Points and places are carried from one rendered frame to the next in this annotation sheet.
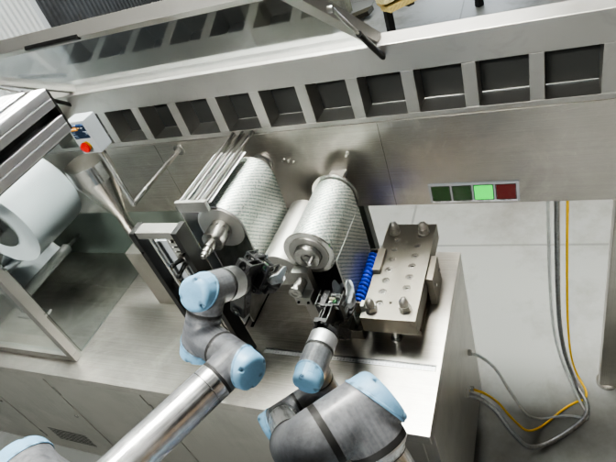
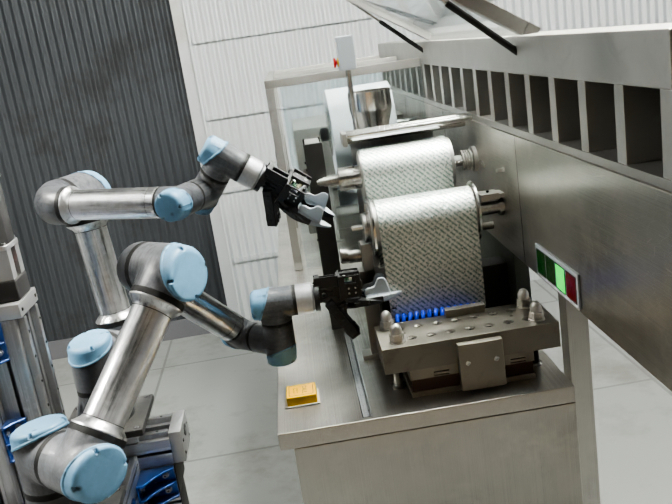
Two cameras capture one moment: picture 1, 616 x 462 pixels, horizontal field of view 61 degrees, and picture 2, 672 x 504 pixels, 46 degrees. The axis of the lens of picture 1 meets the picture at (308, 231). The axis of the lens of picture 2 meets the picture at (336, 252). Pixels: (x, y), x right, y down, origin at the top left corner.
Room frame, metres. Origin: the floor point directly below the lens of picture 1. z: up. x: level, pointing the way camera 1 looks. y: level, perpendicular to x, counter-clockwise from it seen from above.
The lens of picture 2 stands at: (-0.07, -1.50, 1.70)
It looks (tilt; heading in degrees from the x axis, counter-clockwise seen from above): 15 degrees down; 56
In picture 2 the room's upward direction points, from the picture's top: 9 degrees counter-clockwise
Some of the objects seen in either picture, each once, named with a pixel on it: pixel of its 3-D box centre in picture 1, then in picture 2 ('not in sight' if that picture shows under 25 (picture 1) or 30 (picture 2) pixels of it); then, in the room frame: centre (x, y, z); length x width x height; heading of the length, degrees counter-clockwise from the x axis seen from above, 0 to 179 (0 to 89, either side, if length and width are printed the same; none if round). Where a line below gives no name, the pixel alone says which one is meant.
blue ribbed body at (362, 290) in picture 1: (367, 277); (437, 314); (1.15, -0.12, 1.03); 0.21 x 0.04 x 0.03; 148
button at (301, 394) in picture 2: not in sight; (301, 394); (0.81, 0.01, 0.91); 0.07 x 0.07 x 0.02; 58
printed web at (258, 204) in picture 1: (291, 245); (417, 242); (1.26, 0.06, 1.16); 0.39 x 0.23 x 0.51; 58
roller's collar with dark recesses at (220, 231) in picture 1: (216, 235); (349, 178); (1.20, 0.24, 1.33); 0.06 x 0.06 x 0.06; 58
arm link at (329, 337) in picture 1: (321, 341); (305, 297); (0.90, 0.07, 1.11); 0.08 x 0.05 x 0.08; 57
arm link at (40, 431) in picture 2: not in sight; (46, 451); (0.24, 0.09, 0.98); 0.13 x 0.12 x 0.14; 104
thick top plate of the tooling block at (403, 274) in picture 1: (401, 274); (464, 335); (1.13, -0.22, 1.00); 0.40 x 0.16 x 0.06; 148
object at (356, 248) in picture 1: (354, 255); (434, 278); (1.16, -0.10, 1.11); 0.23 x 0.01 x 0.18; 148
